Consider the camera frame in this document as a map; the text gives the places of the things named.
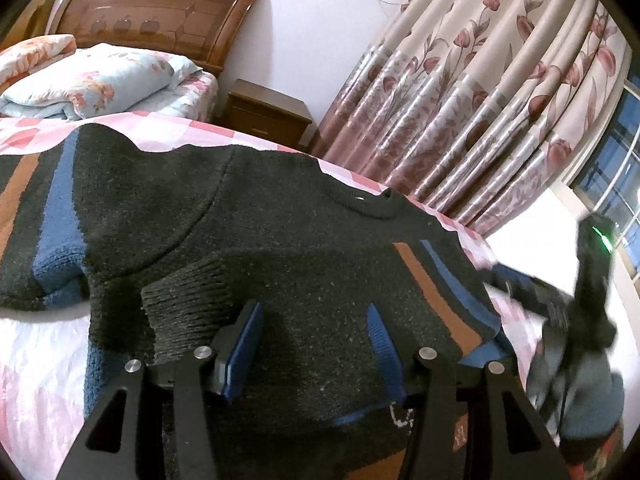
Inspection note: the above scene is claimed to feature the black striped knit sweater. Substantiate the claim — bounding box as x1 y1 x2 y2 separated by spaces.
1 124 510 479

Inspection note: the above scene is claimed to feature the pink checkered bed sheet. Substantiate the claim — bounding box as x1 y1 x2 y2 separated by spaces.
1 113 542 479

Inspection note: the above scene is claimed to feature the window with metal bars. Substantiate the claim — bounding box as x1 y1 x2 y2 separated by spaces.
570 68 640 286

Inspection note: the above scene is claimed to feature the floral pink beige curtain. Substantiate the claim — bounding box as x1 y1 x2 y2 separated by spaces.
312 0 630 234

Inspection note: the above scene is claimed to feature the dark brown wooden nightstand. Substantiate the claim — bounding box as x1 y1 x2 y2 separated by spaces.
218 79 312 150

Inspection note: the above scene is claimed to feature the light blue floral folded quilt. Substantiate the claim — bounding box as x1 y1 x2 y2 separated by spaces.
1 44 201 120

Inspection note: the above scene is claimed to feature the orange floral pillow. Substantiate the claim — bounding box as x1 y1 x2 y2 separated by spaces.
0 35 77 91

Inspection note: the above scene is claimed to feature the brown wooden headboard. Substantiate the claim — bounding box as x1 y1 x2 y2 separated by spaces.
1 0 56 50
49 0 257 76

